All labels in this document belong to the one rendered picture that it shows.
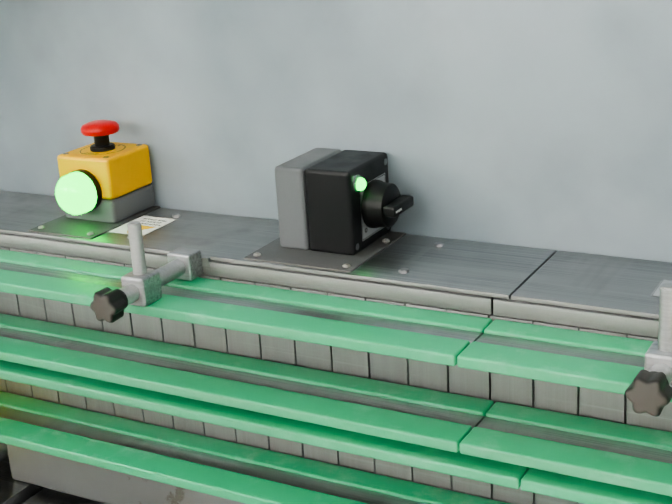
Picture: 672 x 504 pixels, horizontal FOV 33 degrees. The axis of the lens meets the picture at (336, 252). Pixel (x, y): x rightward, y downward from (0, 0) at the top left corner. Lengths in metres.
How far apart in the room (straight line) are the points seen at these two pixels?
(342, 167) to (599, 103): 0.23
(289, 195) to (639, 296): 0.33
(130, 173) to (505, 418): 0.49
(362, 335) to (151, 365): 0.25
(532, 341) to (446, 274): 0.12
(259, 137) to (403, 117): 0.16
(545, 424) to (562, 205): 0.21
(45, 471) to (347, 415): 0.48
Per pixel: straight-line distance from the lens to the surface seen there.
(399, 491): 1.03
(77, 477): 1.30
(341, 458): 1.08
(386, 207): 1.03
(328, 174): 1.02
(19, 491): 1.36
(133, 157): 1.22
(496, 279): 0.97
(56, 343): 1.17
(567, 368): 0.85
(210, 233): 1.14
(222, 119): 1.18
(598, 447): 0.91
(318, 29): 1.10
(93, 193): 1.19
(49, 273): 1.15
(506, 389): 0.97
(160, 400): 1.06
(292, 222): 1.06
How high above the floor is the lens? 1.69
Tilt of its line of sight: 55 degrees down
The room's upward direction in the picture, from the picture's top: 123 degrees counter-clockwise
